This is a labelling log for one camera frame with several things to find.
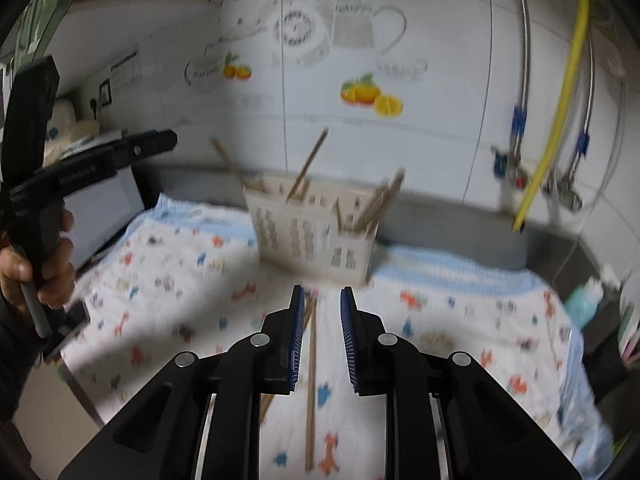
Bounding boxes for braided metal hose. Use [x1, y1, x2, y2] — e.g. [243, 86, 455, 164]
[507, 0, 532, 161]
[575, 25, 598, 181]

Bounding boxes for yellow gas hose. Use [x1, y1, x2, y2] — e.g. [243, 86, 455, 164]
[511, 0, 591, 233]

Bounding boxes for black utensil pot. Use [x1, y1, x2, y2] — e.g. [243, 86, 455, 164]
[585, 325, 631, 406]

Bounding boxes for white printed wall label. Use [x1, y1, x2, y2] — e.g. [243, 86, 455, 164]
[109, 49, 142, 96]

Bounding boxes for white microwave oven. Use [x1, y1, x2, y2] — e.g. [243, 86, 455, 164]
[65, 160, 146, 266]

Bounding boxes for thin grey hose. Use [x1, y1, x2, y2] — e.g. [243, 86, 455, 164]
[597, 10, 627, 201]

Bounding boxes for bunch of wooden chopsticks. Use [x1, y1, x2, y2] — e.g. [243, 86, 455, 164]
[210, 127, 407, 236]

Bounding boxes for blue soap dispenser bottle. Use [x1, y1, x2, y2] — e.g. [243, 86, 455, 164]
[564, 265, 623, 331]

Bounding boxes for red-handled valve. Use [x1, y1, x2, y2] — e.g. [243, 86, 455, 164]
[490, 145, 531, 191]

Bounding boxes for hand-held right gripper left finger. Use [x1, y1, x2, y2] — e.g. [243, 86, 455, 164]
[57, 285, 306, 480]

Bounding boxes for beige bag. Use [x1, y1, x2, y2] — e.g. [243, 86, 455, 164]
[47, 97, 81, 136]

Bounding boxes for metal angle valve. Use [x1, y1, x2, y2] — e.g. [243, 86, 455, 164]
[545, 170, 586, 213]

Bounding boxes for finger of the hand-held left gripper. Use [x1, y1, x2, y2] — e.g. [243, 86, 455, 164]
[117, 128, 179, 161]

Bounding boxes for person's left hand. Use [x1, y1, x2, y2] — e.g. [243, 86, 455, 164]
[0, 207, 77, 311]

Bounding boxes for green wall cabinet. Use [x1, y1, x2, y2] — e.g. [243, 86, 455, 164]
[15, 0, 81, 61]

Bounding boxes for printed cartoon cloth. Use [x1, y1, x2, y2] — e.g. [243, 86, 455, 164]
[60, 192, 616, 480]

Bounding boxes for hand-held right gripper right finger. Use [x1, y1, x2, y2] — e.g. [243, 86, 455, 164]
[340, 286, 583, 480]

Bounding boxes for cream plastic utensil holder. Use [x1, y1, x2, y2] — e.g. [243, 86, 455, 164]
[242, 175, 378, 286]

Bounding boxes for teapot and oranges wall sticker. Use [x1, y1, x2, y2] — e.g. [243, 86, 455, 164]
[184, 0, 430, 120]

